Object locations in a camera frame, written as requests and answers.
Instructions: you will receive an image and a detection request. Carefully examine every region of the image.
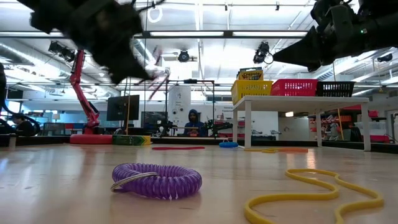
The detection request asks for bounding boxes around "black metal gantry frame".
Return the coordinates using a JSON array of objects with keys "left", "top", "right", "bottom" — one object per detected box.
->
[{"left": 166, "top": 78, "right": 216, "bottom": 138}]

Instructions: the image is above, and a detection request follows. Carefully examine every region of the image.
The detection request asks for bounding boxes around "long yellow rubber band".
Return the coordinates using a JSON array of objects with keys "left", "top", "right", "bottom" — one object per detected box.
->
[{"left": 244, "top": 167, "right": 385, "bottom": 224}]

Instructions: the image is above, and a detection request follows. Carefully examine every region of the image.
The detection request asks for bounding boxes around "black ceiling spotlight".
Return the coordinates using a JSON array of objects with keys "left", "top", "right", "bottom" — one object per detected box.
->
[{"left": 48, "top": 41, "right": 76, "bottom": 62}]

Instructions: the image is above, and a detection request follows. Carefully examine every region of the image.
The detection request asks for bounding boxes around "white perforated metal shelf riser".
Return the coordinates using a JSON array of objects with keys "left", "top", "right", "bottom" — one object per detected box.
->
[{"left": 232, "top": 95, "right": 371, "bottom": 152}]

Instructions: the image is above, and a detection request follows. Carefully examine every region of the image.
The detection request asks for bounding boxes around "black ceiling camera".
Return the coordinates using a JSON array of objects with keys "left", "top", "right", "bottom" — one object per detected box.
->
[
  {"left": 252, "top": 41, "right": 275, "bottom": 65},
  {"left": 177, "top": 49, "right": 191, "bottom": 63}
]

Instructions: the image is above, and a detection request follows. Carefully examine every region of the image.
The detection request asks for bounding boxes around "orange rubber band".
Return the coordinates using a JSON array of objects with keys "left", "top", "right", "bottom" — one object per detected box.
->
[{"left": 278, "top": 147, "right": 308, "bottom": 154}]

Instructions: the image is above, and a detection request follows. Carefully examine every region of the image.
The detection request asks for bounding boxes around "red plastic mesh basket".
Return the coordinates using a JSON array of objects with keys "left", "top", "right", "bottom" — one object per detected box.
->
[{"left": 270, "top": 78, "right": 318, "bottom": 96}]

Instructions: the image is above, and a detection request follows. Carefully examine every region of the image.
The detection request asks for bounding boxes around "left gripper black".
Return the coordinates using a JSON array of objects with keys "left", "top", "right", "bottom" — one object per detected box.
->
[{"left": 70, "top": 0, "right": 154, "bottom": 85}]

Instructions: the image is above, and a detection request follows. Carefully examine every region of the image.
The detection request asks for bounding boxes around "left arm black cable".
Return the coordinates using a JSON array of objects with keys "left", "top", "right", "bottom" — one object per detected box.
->
[{"left": 0, "top": 102, "right": 42, "bottom": 136}]

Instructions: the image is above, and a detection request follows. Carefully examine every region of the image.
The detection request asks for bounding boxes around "yellow plastic mesh basket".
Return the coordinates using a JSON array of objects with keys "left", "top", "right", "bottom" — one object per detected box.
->
[{"left": 230, "top": 80, "right": 274, "bottom": 105}]

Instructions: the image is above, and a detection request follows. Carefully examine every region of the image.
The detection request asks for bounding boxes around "black plastic mesh basket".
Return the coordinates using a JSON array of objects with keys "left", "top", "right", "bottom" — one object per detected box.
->
[{"left": 315, "top": 81, "right": 356, "bottom": 98}]

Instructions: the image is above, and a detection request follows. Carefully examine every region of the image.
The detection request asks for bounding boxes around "Crayola crayon box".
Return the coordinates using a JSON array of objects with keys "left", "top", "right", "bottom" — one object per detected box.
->
[
  {"left": 238, "top": 67, "right": 264, "bottom": 81},
  {"left": 112, "top": 134, "right": 152, "bottom": 146}
]

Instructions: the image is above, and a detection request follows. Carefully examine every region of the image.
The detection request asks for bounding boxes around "black ceiling fixture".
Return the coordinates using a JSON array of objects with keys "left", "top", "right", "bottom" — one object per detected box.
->
[{"left": 377, "top": 52, "right": 394, "bottom": 63}]

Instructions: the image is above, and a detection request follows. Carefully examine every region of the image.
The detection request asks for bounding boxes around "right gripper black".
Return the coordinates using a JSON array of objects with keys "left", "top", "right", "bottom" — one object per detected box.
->
[{"left": 272, "top": 0, "right": 374, "bottom": 73}]

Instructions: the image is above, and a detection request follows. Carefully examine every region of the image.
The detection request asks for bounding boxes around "red bin shelf rack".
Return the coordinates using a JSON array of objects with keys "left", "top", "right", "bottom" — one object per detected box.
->
[{"left": 341, "top": 104, "right": 389, "bottom": 141}]

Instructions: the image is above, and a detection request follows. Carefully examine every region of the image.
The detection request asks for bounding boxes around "purple spiral wrist coil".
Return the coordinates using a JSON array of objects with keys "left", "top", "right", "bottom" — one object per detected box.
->
[{"left": 110, "top": 162, "right": 203, "bottom": 200}]

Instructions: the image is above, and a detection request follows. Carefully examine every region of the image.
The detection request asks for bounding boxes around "white hanging ring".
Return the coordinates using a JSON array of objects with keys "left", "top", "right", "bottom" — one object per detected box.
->
[{"left": 147, "top": 6, "right": 163, "bottom": 24}]

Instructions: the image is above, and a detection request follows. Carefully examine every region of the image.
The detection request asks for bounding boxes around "black aluminium table frame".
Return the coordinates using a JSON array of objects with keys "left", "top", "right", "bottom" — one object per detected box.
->
[{"left": 0, "top": 134, "right": 398, "bottom": 147}]

